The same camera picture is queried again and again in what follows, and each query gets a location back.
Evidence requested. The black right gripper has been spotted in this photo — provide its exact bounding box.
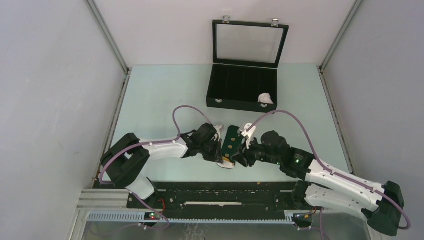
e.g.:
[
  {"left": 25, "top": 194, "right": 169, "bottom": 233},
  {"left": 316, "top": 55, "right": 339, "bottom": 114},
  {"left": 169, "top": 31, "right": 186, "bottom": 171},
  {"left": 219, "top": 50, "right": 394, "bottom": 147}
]
[{"left": 230, "top": 136, "right": 280, "bottom": 169}]

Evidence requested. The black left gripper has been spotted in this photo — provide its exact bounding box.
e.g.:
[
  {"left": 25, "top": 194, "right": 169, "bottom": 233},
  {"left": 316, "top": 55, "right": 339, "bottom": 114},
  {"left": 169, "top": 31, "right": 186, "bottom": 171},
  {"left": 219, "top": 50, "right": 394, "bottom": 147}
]
[{"left": 198, "top": 137, "right": 223, "bottom": 164}]

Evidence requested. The green snowman sock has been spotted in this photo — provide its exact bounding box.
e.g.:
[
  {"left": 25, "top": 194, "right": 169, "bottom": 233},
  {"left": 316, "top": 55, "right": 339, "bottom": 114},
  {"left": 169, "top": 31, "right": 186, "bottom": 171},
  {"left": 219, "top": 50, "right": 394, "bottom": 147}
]
[{"left": 217, "top": 125, "right": 244, "bottom": 169}]

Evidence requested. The white sock with black stripes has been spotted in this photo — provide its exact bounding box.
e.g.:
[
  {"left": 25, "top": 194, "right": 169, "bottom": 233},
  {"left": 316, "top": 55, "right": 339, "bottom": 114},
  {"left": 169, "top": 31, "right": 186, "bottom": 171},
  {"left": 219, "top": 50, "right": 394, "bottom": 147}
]
[{"left": 257, "top": 93, "right": 274, "bottom": 105}]

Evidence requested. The black display case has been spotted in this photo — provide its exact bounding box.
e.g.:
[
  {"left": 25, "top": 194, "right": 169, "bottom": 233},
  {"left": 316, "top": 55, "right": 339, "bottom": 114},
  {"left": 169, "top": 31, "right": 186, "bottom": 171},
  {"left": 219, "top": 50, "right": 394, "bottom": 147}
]
[{"left": 206, "top": 16, "right": 290, "bottom": 113}]

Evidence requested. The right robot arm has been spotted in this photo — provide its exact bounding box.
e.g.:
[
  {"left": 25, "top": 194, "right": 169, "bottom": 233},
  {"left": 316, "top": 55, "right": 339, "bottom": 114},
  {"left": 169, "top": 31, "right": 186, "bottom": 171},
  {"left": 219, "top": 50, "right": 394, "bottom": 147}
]
[{"left": 231, "top": 129, "right": 405, "bottom": 237}]

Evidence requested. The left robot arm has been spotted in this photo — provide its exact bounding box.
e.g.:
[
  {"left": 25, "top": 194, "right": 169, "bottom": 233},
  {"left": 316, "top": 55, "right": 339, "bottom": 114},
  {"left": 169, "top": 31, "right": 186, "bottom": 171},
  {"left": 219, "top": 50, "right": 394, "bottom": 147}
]
[{"left": 98, "top": 123, "right": 225, "bottom": 208}]

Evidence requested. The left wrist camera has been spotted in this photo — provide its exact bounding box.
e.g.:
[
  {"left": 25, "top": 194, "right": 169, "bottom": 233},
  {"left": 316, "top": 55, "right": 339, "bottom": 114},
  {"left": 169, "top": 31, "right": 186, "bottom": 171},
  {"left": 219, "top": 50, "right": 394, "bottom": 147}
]
[{"left": 213, "top": 124, "right": 226, "bottom": 141}]

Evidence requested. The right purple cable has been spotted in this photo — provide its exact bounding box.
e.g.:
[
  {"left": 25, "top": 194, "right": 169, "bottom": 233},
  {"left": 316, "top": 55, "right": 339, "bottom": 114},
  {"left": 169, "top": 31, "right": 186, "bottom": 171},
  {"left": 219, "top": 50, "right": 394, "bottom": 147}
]
[{"left": 245, "top": 109, "right": 412, "bottom": 240}]

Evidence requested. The purple cable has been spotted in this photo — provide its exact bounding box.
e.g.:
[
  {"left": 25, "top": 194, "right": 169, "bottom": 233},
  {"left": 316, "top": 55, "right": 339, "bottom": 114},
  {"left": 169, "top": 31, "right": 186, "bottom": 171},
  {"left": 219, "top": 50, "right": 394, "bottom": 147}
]
[
  {"left": 245, "top": 109, "right": 412, "bottom": 240},
  {"left": 97, "top": 105, "right": 213, "bottom": 229}
]

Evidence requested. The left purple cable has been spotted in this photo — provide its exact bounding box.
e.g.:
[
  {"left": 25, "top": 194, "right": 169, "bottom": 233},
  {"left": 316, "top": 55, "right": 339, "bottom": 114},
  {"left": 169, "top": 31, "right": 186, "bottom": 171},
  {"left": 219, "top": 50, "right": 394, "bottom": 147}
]
[{"left": 97, "top": 105, "right": 213, "bottom": 229}]

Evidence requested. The left aluminium frame post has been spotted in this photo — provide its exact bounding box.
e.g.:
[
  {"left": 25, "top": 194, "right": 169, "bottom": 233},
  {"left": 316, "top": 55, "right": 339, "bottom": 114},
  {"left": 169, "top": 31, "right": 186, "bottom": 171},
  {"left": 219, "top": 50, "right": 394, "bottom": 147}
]
[{"left": 84, "top": 0, "right": 130, "bottom": 75}]

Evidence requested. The aluminium frame post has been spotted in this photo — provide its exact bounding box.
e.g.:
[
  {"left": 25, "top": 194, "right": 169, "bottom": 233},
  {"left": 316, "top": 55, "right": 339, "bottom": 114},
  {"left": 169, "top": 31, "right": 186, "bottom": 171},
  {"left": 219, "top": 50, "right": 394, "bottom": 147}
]
[
  {"left": 319, "top": 0, "right": 365, "bottom": 72},
  {"left": 84, "top": 0, "right": 130, "bottom": 75}
]

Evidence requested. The right aluminium frame post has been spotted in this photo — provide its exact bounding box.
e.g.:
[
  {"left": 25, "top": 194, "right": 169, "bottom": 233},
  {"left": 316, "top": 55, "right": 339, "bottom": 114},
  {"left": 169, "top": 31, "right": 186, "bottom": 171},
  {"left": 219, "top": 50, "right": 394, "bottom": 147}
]
[{"left": 319, "top": 0, "right": 365, "bottom": 72}]

